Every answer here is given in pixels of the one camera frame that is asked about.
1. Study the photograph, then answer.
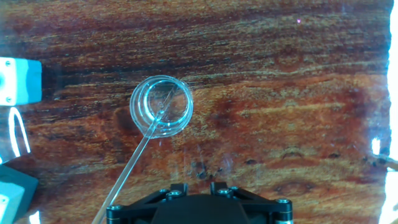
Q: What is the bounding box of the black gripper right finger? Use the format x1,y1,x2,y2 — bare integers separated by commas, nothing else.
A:
210,182,294,224

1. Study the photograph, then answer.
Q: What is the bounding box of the green button switch box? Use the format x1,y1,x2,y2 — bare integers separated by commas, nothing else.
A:
0,57,43,107

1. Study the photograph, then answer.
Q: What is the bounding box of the glossy wood grain mat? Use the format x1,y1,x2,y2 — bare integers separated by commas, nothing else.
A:
0,0,398,224

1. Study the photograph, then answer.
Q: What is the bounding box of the clear glass beaker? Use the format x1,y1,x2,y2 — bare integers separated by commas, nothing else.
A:
129,74,195,139

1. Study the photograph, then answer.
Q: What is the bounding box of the clear glass stirring rod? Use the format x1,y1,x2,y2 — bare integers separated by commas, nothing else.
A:
91,86,180,224

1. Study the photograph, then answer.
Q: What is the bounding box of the red button switch box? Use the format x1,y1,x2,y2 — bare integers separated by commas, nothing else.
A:
0,164,40,224

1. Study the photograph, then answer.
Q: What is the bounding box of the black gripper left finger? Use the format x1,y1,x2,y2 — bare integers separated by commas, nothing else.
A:
106,182,190,224

